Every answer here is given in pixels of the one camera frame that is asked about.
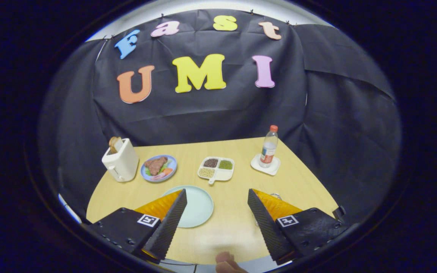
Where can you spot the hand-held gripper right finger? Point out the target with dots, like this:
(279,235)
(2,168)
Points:
(266,225)

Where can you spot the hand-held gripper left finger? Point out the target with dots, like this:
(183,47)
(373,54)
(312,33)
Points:
(169,225)

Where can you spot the pale green round plate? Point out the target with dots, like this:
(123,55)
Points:
(197,206)

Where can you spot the white square coaster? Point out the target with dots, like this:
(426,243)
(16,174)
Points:
(273,169)

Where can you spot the blue food plate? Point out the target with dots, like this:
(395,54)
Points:
(171,165)

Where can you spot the brown steak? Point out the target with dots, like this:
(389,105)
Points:
(156,165)

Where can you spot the white divided bean dish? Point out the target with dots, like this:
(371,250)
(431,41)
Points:
(224,175)

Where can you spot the clear bottle with red cap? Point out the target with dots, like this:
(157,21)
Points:
(268,151)

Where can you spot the black table clamp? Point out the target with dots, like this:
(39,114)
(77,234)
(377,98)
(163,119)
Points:
(339,213)

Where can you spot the white toaster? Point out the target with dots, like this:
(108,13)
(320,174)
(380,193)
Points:
(123,163)

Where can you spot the brown bread slice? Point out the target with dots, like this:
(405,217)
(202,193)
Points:
(114,144)

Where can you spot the black backdrop cloth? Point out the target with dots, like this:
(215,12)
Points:
(211,110)

